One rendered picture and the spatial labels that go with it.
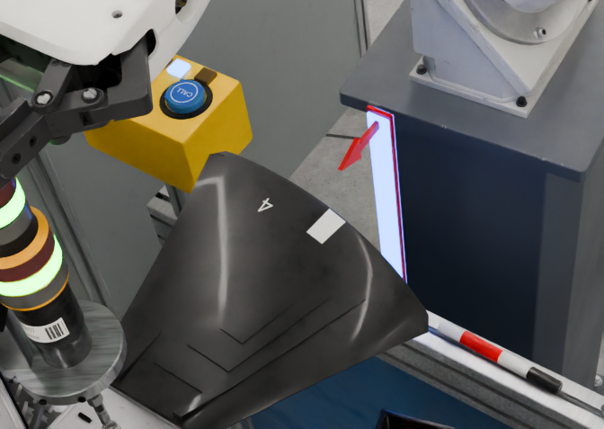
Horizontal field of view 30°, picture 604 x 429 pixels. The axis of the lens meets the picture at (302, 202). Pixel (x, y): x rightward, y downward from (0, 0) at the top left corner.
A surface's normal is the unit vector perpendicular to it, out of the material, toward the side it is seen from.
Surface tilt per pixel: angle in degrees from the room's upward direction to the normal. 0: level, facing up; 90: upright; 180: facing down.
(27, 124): 0
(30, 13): 8
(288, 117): 90
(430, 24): 90
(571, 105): 0
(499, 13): 46
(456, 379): 90
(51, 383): 0
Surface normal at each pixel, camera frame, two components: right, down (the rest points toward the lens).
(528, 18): 0.54, -0.19
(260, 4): 0.82, 0.38
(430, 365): -0.56, 0.68
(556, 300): 0.25, 0.73
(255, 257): 0.10, -0.59
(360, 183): -0.11, -0.62
